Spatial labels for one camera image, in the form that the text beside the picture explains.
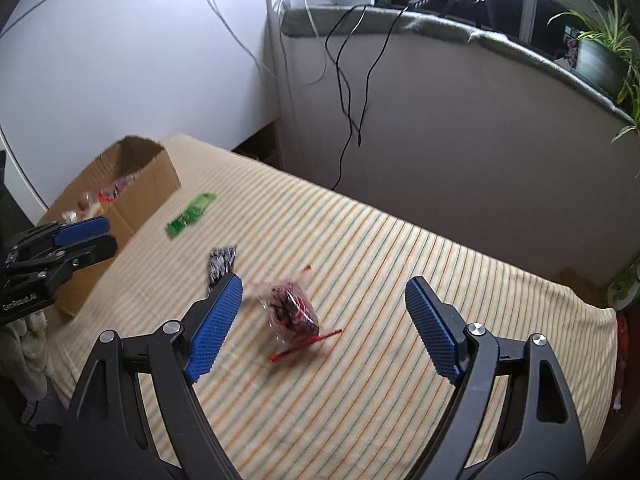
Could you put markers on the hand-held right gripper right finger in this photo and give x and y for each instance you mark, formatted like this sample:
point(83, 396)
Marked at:
point(434, 330)

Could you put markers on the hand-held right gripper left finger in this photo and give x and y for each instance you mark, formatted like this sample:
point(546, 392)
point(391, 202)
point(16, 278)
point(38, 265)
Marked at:
point(215, 330)

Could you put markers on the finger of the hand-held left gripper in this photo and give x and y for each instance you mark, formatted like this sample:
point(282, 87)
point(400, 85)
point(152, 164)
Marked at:
point(92, 250)
point(82, 229)

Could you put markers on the cardboard box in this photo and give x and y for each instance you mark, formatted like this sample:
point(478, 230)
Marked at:
point(135, 187)

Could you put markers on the clear packet with red ends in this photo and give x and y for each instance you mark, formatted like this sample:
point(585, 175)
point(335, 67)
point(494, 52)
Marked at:
point(290, 312)

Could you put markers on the black snack packet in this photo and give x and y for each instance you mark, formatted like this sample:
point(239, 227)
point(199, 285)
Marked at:
point(221, 265)

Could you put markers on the striped bed sheet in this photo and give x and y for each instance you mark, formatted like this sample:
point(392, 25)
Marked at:
point(375, 260)

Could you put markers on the green candy packet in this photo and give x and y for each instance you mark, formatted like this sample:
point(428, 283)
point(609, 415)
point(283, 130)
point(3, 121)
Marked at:
point(192, 212)

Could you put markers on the green and white packet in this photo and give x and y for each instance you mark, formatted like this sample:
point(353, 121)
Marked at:
point(625, 287)

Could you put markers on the potted spider plant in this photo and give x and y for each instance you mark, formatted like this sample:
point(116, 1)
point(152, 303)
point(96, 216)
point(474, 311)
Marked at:
point(600, 60)

